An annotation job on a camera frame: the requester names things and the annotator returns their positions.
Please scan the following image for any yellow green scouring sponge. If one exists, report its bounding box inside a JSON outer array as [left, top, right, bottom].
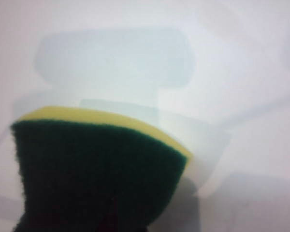
[[9, 105, 194, 232]]

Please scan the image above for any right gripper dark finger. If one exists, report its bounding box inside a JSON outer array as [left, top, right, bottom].
[[103, 195, 121, 232]]

